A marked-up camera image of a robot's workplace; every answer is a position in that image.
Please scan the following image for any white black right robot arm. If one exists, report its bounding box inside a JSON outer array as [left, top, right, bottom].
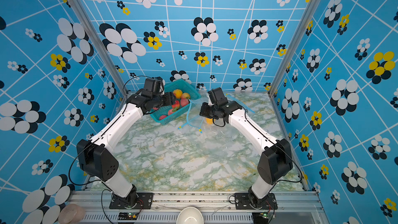
[[200, 101, 293, 208]]

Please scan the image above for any aluminium front rail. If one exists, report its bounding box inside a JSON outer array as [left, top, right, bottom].
[[69, 191, 329, 224]]

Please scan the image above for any white bowl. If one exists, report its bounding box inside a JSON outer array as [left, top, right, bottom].
[[176, 206, 204, 224]]

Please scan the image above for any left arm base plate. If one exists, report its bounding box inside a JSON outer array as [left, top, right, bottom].
[[109, 192, 154, 210]]

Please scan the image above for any yellow red peach top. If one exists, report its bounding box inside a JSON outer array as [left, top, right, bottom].
[[173, 89, 183, 99]]

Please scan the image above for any teal plastic mesh basket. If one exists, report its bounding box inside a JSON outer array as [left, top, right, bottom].
[[151, 79, 201, 125]]

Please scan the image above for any clear zip bag blue zipper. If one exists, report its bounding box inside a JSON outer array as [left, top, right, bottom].
[[177, 93, 255, 133]]

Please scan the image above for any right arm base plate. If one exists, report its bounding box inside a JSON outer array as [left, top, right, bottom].
[[234, 192, 278, 211]]

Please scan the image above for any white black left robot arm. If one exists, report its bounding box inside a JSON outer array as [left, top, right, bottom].
[[76, 91, 176, 208]]

